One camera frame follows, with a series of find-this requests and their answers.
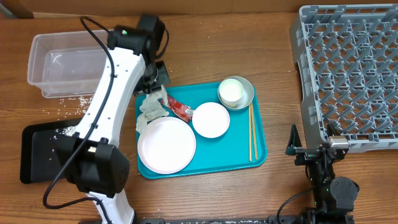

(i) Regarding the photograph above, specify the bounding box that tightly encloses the white napkin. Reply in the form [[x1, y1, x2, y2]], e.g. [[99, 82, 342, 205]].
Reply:
[[136, 85, 169, 133]]

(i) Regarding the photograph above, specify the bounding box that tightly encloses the red sauce packet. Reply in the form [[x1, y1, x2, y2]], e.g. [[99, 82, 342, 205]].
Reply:
[[160, 95, 195, 123]]

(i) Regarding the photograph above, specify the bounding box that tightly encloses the small white plate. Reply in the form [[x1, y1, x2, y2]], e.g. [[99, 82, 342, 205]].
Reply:
[[192, 102, 230, 138]]

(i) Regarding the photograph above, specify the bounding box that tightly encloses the large white plate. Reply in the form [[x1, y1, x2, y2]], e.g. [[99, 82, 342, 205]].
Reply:
[[137, 117, 197, 174]]

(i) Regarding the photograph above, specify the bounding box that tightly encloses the white cup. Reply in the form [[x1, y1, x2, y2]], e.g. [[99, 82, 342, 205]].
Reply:
[[218, 78, 244, 108]]

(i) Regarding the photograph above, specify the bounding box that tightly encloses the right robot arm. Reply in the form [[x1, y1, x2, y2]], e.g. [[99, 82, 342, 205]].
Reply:
[[275, 125, 359, 223]]

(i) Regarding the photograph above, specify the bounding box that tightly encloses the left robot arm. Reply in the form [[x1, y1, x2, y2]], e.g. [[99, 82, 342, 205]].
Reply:
[[42, 14, 170, 223]]

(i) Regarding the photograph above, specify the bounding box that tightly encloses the clear plastic waste bin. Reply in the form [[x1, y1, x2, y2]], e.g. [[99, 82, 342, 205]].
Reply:
[[27, 31, 107, 98]]

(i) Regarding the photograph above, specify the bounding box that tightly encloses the grey dishwasher rack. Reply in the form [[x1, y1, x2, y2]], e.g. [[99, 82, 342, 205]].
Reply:
[[290, 4, 397, 153]]

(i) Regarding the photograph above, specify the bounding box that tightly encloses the right wooden chopstick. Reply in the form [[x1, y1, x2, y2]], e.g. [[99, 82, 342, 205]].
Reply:
[[249, 103, 258, 160]]

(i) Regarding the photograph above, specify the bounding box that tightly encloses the wooden chopstick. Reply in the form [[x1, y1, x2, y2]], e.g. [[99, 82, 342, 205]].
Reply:
[[249, 103, 258, 160], [248, 104, 252, 162]]

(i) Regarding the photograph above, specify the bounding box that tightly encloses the left wooden chopstick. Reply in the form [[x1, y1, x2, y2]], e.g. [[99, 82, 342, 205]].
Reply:
[[248, 104, 252, 162]]

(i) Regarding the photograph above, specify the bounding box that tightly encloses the grey-green bowl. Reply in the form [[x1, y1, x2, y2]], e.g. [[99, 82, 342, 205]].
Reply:
[[218, 76, 254, 111]]

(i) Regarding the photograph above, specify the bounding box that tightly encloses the teal plastic serving tray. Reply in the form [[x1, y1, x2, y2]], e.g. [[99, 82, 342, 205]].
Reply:
[[137, 82, 267, 179]]

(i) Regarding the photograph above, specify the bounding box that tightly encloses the pile of white rice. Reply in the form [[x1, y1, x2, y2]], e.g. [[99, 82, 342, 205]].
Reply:
[[53, 126, 75, 139]]

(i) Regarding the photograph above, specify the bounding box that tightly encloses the black rectangular tray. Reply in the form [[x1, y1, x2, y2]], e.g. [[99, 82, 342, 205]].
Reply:
[[20, 118, 80, 184]]

